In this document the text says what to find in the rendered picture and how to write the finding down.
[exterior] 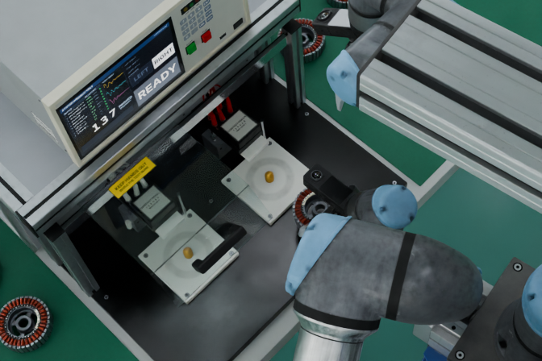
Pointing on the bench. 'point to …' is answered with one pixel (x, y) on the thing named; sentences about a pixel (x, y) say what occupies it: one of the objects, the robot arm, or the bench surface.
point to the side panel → (15, 226)
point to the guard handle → (220, 250)
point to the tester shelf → (80, 184)
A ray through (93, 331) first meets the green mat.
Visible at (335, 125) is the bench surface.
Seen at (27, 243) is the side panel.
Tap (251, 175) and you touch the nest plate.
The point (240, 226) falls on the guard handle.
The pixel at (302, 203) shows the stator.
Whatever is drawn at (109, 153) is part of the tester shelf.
